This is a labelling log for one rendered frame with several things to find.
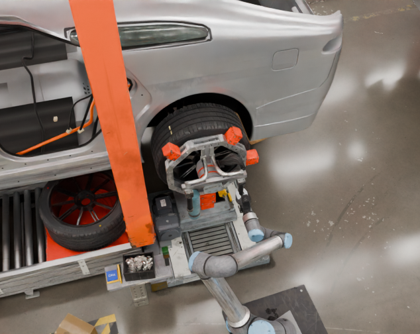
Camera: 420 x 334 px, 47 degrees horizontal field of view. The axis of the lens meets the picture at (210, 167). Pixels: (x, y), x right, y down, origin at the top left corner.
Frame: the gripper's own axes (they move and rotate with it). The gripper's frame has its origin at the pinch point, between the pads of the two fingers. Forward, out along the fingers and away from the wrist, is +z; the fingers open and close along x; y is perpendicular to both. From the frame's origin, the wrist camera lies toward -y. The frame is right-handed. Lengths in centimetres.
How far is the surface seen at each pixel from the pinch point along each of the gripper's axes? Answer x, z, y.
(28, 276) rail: -149, 0, 49
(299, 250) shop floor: 49, -14, 83
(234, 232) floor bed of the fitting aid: 3, 12, 77
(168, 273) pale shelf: -56, -28, 38
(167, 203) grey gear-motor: -45, 27, 40
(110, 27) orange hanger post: -62, -8, -143
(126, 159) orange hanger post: -67, -8, -62
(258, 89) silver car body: 24, 44, -43
